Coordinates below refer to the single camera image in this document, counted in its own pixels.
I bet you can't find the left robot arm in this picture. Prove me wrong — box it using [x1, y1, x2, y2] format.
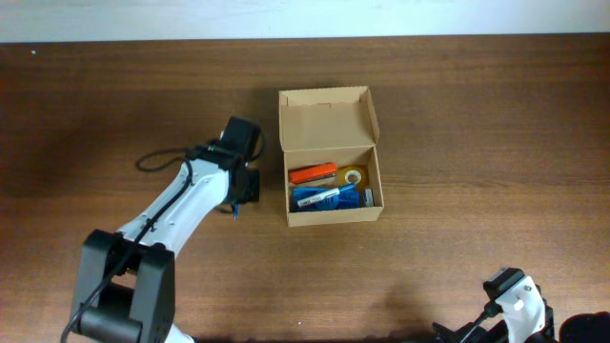
[60, 117, 266, 343]

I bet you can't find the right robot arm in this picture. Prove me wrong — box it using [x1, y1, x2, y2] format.
[433, 268, 609, 343]

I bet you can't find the yellow tape roll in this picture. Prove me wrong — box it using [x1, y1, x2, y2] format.
[337, 165, 369, 191]

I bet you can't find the orange stapler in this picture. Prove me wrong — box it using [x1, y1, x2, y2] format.
[288, 163, 337, 185]

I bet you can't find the brown cardboard box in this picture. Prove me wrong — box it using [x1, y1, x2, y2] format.
[278, 86, 385, 227]

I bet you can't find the white marker blue cap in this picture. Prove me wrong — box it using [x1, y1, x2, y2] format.
[297, 184, 356, 207]

